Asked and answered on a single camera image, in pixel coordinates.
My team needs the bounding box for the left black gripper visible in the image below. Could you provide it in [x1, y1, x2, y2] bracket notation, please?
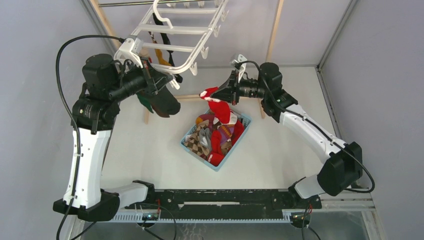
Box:
[107, 55, 173, 103]

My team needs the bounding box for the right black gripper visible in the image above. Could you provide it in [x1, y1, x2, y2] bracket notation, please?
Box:
[210, 69, 268, 107]

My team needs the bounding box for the red santa sock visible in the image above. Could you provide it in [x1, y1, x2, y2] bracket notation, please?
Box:
[199, 86, 231, 124]

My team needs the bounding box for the white fluffy sock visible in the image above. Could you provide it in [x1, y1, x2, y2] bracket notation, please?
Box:
[219, 112, 238, 125]

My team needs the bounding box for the white plastic clip hanger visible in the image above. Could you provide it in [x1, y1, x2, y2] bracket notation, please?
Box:
[129, 0, 228, 76]

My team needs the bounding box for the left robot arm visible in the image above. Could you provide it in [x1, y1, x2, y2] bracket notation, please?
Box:
[52, 53, 179, 222]

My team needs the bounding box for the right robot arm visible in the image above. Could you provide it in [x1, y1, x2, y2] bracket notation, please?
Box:
[206, 61, 364, 208]

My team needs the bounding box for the black hanging sock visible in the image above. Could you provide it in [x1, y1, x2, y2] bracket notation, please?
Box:
[152, 13, 183, 83]

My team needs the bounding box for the yellow mustard sock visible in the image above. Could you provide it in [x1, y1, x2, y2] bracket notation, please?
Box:
[148, 31, 171, 66]

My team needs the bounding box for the purple striped sock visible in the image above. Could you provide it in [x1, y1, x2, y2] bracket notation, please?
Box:
[217, 124, 235, 145]

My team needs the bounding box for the grey sock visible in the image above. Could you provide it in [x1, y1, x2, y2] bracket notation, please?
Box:
[198, 127, 212, 150]

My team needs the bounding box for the argyle brown sock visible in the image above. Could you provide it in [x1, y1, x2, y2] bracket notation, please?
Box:
[184, 120, 211, 160]

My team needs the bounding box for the light blue plastic basket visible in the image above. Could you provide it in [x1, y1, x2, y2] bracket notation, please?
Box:
[180, 112, 252, 172]

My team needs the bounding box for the red sock in basket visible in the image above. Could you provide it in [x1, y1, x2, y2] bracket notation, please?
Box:
[207, 130, 225, 167]

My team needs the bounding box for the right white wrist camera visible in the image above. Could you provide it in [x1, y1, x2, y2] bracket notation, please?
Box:
[230, 54, 248, 83]

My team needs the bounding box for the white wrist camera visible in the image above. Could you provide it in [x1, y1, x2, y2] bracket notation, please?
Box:
[113, 35, 144, 68]
[230, 54, 248, 83]

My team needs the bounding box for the wooden drying rack frame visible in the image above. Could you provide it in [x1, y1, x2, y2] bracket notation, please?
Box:
[90, 0, 286, 125]

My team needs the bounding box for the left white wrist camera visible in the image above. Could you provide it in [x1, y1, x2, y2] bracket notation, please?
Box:
[113, 35, 144, 68]

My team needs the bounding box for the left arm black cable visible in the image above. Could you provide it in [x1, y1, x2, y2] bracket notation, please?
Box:
[54, 35, 126, 240]

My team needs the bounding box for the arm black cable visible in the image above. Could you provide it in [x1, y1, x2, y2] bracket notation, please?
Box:
[54, 35, 126, 240]
[233, 60, 376, 194]

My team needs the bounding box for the black mounting rail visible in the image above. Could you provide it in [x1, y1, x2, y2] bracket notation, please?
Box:
[145, 189, 322, 220]

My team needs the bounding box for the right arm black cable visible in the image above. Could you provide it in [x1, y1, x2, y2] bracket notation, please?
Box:
[233, 60, 376, 194]

